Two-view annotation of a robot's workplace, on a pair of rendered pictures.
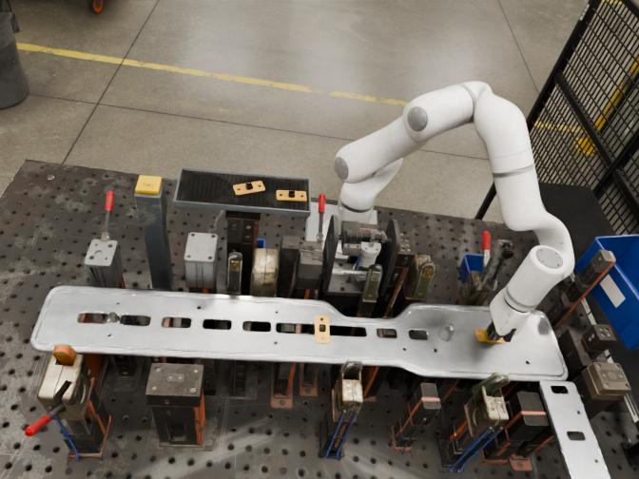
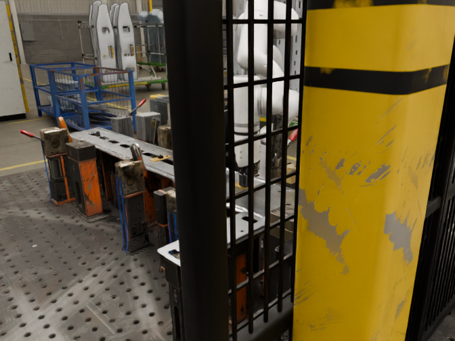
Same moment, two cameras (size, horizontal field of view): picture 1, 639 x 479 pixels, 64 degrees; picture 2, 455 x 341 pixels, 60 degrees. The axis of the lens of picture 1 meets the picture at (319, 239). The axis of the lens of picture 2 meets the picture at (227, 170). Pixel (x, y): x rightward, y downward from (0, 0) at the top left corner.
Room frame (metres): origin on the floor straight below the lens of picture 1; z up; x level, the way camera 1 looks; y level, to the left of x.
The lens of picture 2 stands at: (0.15, -1.46, 1.48)
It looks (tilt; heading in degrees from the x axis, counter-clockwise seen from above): 20 degrees down; 57
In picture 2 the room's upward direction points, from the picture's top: 1 degrees counter-clockwise
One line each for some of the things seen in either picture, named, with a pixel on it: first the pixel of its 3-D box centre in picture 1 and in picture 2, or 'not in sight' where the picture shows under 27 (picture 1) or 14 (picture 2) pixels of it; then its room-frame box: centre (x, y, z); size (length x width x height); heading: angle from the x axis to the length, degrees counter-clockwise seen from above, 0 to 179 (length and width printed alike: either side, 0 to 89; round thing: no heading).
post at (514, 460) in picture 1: (538, 433); (235, 278); (0.66, -0.70, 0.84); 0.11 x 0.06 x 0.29; 10
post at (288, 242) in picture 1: (283, 283); not in sight; (0.94, 0.08, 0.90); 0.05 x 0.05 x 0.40; 10
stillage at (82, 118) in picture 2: not in sight; (93, 101); (1.76, 4.78, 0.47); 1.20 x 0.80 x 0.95; 98
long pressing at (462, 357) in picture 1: (314, 332); (156, 159); (0.73, -0.04, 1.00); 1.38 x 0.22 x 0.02; 100
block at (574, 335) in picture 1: (554, 371); not in sight; (0.87, -0.78, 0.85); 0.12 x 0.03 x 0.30; 10
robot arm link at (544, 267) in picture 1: (537, 274); (246, 99); (0.83, -0.52, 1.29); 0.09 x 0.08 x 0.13; 133
